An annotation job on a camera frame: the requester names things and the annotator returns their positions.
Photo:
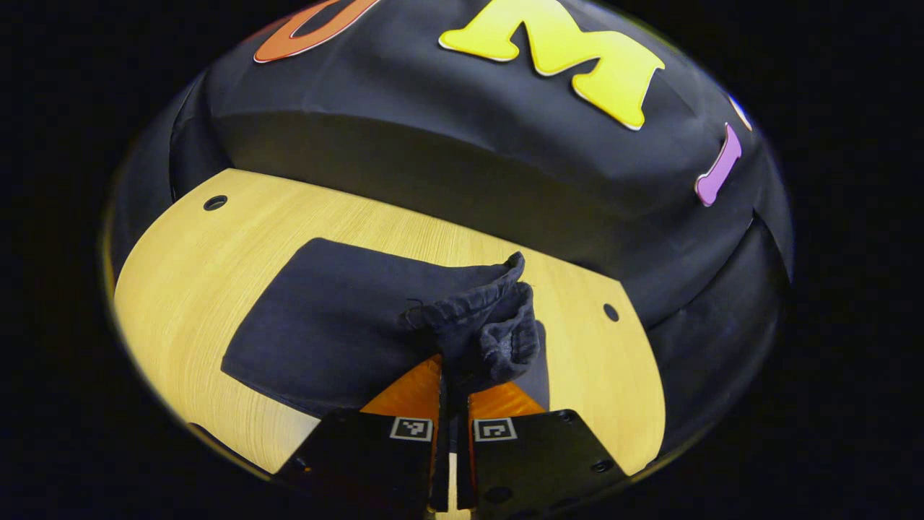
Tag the black backdrop cloth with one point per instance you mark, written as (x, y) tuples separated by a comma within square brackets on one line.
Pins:
[(433, 144)]

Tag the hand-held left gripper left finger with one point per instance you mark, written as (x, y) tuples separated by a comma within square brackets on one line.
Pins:
[(361, 455)]

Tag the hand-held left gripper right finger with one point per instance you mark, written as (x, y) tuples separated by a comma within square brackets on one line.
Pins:
[(541, 455)]

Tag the dark blue jeans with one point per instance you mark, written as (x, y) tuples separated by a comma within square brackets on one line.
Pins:
[(339, 325)]

